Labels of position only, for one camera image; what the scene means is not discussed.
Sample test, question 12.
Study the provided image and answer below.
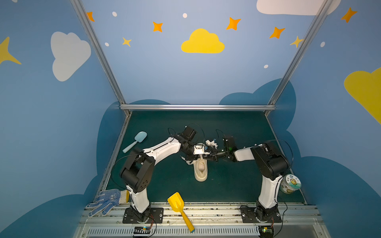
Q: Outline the left green circuit board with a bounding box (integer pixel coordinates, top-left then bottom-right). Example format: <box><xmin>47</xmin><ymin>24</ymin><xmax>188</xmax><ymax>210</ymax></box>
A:
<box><xmin>132</xmin><ymin>226</ymin><xmax>151</xmax><ymax>238</ymax></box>

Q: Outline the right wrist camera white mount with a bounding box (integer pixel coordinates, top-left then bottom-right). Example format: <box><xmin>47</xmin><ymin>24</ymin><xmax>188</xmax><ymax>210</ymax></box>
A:
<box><xmin>205</xmin><ymin>136</ymin><xmax>237</xmax><ymax>152</ymax></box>

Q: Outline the round tin can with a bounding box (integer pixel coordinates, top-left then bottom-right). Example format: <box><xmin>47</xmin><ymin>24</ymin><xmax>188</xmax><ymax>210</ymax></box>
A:
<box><xmin>280</xmin><ymin>174</ymin><xmax>302</xmax><ymax>194</ymax></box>

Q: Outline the green circuit board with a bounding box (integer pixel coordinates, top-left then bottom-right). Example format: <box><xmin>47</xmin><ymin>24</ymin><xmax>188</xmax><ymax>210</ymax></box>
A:
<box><xmin>259</xmin><ymin>226</ymin><xmax>274</xmax><ymax>238</ymax></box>
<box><xmin>132</xmin><ymin>226</ymin><xmax>151</xmax><ymax>238</ymax></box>

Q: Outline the light blue toy spatula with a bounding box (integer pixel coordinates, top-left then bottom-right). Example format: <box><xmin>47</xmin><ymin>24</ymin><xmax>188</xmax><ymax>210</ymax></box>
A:
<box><xmin>122</xmin><ymin>131</ymin><xmax>147</xmax><ymax>153</ymax></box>

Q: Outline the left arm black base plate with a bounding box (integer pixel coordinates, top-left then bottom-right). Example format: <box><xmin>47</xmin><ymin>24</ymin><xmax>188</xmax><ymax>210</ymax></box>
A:
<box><xmin>122</xmin><ymin>207</ymin><xmax>164</xmax><ymax>224</ymax></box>

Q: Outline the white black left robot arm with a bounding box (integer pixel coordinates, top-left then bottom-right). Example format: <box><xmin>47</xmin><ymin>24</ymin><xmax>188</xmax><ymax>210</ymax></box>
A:
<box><xmin>120</xmin><ymin>137</ymin><xmax>196</xmax><ymax>223</ymax></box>

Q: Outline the left side aluminium floor rail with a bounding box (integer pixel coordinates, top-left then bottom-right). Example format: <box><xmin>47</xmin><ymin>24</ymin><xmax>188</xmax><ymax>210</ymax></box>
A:
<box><xmin>96</xmin><ymin>112</ymin><xmax>131</xmax><ymax>195</ymax></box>

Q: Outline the white canvas sneaker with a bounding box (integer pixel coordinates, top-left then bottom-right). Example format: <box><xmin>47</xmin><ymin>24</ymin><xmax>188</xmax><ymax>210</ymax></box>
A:
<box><xmin>193</xmin><ymin>158</ymin><xmax>208</xmax><ymax>182</ymax></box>

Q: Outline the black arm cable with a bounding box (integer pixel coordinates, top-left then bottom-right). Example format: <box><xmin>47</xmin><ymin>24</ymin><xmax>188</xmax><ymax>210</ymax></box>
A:
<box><xmin>264</xmin><ymin>139</ymin><xmax>294</xmax><ymax>173</ymax></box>
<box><xmin>109</xmin><ymin>154</ymin><xmax>140</xmax><ymax>191</ymax></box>

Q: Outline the left aluminium frame post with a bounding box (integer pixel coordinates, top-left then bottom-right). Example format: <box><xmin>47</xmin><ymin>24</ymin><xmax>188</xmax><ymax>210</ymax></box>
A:
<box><xmin>70</xmin><ymin>0</ymin><xmax>127</xmax><ymax>105</ymax></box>

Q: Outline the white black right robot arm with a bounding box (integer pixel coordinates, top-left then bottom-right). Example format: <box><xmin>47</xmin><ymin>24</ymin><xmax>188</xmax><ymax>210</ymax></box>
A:
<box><xmin>205</xmin><ymin>140</ymin><xmax>291</xmax><ymax>223</ymax></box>

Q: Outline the right green circuit board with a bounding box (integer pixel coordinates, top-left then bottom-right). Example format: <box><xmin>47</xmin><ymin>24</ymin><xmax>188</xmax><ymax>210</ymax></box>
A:
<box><xmin>259</xmin><ymin>226</ymin><xmax>274</xmax><ymax>238</ymax></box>

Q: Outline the aluminium floor rail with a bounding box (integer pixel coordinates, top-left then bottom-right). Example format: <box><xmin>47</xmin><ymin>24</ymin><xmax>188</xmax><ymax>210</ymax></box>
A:
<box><xmin>264</xmin><ymin>111</ymin><xmax>309</xmax><ymax>205</ymax></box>
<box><xmin>96</xmin><ymin>112</ymin><xmax>131</xmax><ymax>195</ymax></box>

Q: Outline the aluminium frame post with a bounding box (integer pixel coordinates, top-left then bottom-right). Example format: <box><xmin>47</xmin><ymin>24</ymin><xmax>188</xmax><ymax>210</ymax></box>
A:
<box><xmin>267</xmin><ymin>0</ymin><xmax>334</xmax><ymax>111</ymax></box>
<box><xmin>70</xmin><ymin>0</ymin><xmax>127</xmax><ymax>105</ymax></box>

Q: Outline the right side aluminium floor rail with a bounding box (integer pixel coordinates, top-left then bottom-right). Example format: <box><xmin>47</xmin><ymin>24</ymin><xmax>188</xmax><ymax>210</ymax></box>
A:
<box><xmin>264</xmin><ymin>111</ymin><xmax>309</xmax><ymax>205</ymax></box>

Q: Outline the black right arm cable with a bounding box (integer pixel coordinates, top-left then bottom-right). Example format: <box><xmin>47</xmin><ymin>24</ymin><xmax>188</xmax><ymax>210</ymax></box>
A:
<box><xmin>264</xmin><ymin>139</ymin><xmax>294</xmax><ymax>173</ymax></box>

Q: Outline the right aluminium frame post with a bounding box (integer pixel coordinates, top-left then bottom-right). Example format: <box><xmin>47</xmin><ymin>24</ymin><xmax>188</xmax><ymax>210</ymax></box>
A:
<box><xmin>267</xmin><ymin>0</ymin><xmax>334</xmax><ymax>111</ymax></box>

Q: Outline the blue dotted work glove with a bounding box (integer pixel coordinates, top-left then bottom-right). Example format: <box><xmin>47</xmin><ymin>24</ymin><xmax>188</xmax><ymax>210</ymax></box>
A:
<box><xmin>85</xmin><ymin>189</ymin><xmax>130</xmax><ymax>217</ymax></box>

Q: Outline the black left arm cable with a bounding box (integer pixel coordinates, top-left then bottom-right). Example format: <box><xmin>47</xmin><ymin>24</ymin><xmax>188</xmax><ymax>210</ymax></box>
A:
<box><xmin>109</xmin><ymin>154</ymin><xmax>140</xmax><ymax>191</ymax></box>

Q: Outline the yellow toy shovel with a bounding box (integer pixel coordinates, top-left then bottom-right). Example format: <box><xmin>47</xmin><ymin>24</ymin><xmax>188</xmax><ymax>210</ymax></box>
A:
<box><xmin>167</xmin><ymin>192</ymin><xmax>195</xmax><ymax>233</ymax></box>

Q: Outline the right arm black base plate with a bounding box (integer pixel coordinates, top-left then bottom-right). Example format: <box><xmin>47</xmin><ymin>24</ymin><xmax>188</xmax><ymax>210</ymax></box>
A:
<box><xmin>240</xmin><ymin>205</ymin><xmax>282</xmax><ymax>223</ymax></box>

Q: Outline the aluminium front rail platform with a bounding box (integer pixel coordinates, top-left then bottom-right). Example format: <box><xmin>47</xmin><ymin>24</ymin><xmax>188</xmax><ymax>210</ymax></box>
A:
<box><xmin>74</xmin><ymin>202</ymin><xmax>330</xmax><ymax>238</ymax></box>

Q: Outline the back horizontal aluminium bar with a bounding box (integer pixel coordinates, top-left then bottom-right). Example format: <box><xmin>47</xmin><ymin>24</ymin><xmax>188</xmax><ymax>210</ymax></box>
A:
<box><xmin>120</xmin><ymin>104</ymin><xmax>276</xmax><ymax>111</ymax></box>

